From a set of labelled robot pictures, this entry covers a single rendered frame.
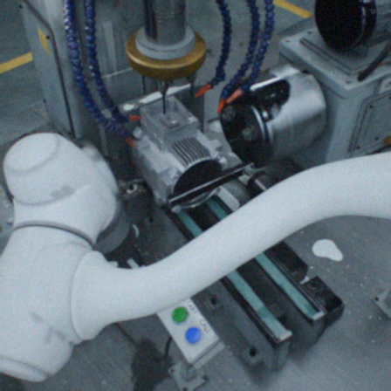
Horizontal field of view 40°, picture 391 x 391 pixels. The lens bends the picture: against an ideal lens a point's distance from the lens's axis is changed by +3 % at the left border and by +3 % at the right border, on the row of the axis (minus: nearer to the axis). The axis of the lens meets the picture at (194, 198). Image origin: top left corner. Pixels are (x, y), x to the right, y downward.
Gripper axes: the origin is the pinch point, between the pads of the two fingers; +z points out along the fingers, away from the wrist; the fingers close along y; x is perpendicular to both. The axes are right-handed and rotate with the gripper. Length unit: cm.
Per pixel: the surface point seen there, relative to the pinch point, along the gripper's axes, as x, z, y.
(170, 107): -28, 13, 46
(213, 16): -137, 175, 257
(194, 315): -2.1, 7.9, -6.9
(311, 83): -62, 24, 33
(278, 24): -168, 187, 221
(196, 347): 0.9, 8.0, -12.2
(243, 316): -10.2, 32.0, -3.2
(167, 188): -14.5, 16.0, 28.1
